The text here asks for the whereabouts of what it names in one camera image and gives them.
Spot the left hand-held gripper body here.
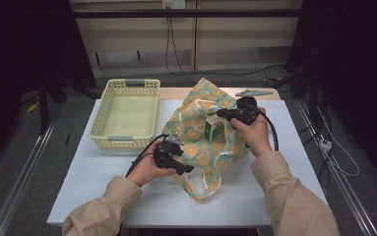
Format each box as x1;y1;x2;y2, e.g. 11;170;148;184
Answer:
153;135;185;171

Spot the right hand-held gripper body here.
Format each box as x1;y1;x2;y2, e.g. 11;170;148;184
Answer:
234;88;274;126

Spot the green white carton box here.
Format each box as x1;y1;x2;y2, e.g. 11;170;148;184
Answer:
199;112;226;142

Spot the orange print shopping bag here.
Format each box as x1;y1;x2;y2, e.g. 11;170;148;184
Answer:
160;77;259;203

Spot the pale yellow plastic basket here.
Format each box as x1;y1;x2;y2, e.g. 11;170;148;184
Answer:
89;78;161;151

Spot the person's left hand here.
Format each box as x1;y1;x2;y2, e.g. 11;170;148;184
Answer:
126;144;177;188

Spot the person's right hand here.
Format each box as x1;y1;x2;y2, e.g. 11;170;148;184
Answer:
230;107;274;158

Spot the white table sheet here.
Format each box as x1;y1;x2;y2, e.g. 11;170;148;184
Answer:
46;98;328;229

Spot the white power strip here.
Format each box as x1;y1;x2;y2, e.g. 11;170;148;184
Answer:
319;138;333;152

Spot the black curtain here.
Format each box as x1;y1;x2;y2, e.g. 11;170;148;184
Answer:
0;0;96;168
285;0;377;188

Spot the black metal stand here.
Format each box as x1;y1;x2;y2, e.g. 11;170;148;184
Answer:
36;75;67;136

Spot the left hand-held gripper cable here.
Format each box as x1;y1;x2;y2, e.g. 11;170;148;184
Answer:
125;133;170;178

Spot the hand-held gripper cable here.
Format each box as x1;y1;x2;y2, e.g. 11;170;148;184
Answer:
125;133;170;178
256;106;280;151

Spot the right hand-held gripper cable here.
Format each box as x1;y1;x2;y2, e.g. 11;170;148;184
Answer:
256;106;280;151

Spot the black wall cable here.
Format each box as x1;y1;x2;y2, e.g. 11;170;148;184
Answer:
164;16;287;77
168;16;199;84

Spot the white floor cable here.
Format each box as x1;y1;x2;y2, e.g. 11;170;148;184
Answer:
317;106;361;178

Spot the white wall socket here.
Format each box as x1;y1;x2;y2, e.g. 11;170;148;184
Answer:
161;0;186;10

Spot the aluminium floor rail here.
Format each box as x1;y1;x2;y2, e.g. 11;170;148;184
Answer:
0;117;59;236
293;97;377;236

